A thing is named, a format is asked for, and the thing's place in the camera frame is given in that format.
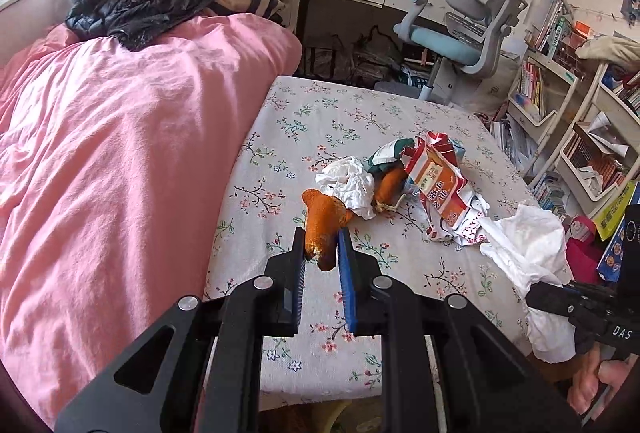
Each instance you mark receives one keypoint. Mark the black puffer jacket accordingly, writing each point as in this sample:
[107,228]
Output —
[135,8]

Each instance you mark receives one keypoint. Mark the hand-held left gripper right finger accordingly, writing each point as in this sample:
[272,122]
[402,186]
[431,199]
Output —
[347,280]

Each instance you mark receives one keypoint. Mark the short orange peel piece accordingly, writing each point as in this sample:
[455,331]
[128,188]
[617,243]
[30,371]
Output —
[390,185]

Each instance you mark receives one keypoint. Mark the pink blanket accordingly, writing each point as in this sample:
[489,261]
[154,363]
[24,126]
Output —
[125,163]

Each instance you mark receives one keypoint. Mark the small white tissue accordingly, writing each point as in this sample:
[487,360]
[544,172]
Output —
[350,185]

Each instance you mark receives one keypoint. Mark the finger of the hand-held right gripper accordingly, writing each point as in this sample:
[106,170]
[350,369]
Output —
[550,297]

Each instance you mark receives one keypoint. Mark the small blue carton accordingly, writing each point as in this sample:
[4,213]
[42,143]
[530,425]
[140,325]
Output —
[457,148]

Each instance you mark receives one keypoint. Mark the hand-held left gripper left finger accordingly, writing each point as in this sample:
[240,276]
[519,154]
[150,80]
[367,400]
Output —
[291,285]

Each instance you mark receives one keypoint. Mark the green knitted toy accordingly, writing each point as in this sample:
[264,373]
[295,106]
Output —
[387,154]

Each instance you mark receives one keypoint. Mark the grey blue desk chair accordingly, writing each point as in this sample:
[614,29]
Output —
[460,25]

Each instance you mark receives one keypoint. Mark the white bookshelf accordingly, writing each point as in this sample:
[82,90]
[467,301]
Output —
[600,148]

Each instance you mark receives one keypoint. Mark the clear plastic bags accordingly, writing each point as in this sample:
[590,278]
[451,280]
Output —
[370,58]

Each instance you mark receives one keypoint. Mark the striped beige cloth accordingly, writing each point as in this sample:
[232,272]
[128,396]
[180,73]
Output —
[255,3]

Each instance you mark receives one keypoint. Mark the person's right hand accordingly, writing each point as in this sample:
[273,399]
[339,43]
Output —
[595,380]

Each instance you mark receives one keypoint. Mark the large white tissue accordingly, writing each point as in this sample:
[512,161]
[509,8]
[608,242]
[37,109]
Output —
[525,258]

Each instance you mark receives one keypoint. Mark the yellow box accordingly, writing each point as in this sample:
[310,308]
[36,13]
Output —
[615,210]

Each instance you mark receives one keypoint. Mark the torn red orange snack bag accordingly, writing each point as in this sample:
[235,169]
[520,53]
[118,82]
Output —
[440,185]

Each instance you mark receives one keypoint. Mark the long orange peel piece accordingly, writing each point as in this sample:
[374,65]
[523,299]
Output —
[320,230]

